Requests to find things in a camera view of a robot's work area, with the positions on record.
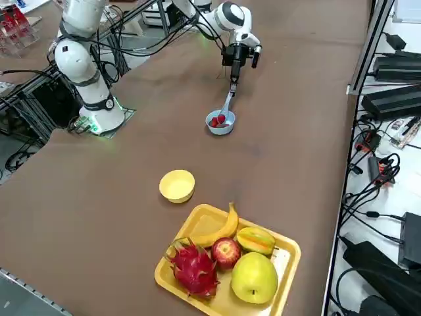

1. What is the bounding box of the light blue bowl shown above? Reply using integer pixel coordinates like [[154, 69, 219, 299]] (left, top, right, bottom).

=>
[[205, 110, 236, 136]]

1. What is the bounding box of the red dragon fruit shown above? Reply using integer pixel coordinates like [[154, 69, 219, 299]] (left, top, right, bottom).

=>
[[164, 237, 220, 301]]

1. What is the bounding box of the aluminium camera post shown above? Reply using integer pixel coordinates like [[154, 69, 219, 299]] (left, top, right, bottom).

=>
[[347, 0, 395, 96]]

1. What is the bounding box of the orange and black connector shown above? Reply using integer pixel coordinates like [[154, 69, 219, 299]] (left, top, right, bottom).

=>
[[355, 130, 382, 153], [367, 156, 395, 188]]

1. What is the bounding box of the light blue spoon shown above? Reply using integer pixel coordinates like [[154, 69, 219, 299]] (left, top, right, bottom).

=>
[[215, 89, 235, 124]]

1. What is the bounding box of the black box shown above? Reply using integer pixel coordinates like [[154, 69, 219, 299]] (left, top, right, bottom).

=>
[[397, 212, 421, 268]]

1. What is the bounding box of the yellow banana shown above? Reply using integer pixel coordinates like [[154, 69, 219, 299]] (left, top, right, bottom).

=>
[[189, 201, 239, 248]]

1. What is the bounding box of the clear rack with red boxes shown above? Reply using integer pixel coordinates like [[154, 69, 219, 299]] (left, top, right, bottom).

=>
[[0, 6, 41, 57]]

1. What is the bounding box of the long black ribbed power brick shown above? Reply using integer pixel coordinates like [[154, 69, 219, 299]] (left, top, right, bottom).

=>
[[374, 55, 421, 83], [361, 86, 421, 120]]

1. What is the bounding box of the yellow starfruit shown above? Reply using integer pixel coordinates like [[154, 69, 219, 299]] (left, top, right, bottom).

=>
[[235, 226, 276, 258]]

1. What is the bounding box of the small black power adapter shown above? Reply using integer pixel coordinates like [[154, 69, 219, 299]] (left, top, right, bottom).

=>
[[384, 32, 407, 50]]

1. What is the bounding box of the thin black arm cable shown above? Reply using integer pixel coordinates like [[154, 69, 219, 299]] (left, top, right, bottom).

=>
[[88, 0, 231, 80]]

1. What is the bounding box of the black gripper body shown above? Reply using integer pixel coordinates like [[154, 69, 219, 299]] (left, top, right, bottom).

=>
[[220, 43, 251, 67]]

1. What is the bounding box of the yellow bowl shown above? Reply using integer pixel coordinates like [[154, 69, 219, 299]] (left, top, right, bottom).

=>
[[159, 169, 195, 203]]

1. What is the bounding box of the red apple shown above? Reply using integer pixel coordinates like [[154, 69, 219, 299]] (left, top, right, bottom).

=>
[[210, 237, 242, 271]]

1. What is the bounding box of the circuit board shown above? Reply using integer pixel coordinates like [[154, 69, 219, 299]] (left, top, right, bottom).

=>
[[389, 117, 421, 149]]

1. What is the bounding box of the aluminium rail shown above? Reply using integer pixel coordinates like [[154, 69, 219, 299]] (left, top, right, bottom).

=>
[[0, 267, 72, 316]]

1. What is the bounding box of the yellow plastic tray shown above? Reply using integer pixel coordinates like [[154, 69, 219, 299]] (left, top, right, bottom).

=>
[[154, 203, 302, 316]]

